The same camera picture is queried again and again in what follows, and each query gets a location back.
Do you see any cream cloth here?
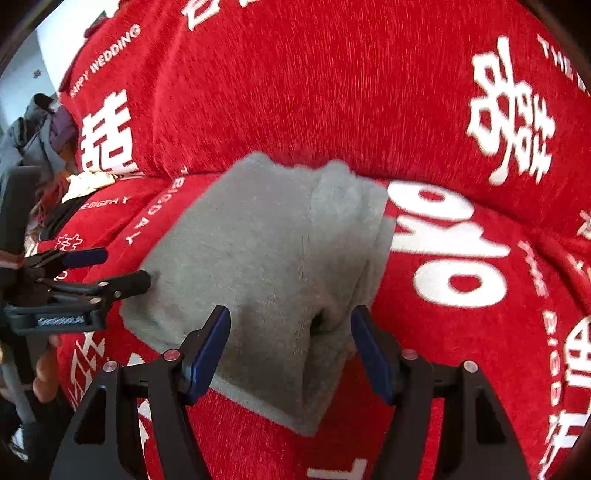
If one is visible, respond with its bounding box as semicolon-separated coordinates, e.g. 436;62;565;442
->
61;171;122;203

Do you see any pile of grey clothes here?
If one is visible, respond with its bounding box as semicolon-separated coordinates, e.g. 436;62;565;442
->
0;92;79;185

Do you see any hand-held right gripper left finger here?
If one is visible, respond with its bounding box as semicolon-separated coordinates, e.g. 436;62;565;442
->
48;305;232;480

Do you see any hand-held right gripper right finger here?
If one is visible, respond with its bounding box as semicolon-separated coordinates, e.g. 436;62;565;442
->
350;305;532;480

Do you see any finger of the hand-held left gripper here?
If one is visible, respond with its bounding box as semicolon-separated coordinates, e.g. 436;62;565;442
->
23;248;109;278
34;270;152;315

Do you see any person's left hand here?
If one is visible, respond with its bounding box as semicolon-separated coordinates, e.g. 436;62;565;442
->
32;335;63;404

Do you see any grey fleece garment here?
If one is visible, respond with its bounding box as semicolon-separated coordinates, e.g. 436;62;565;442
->
119;152;397;437

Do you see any red towel with white print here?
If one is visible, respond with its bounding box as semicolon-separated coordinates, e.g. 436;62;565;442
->
28;0;591;480

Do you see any black cloth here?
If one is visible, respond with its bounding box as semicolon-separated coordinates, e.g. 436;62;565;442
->
39;194;93;241

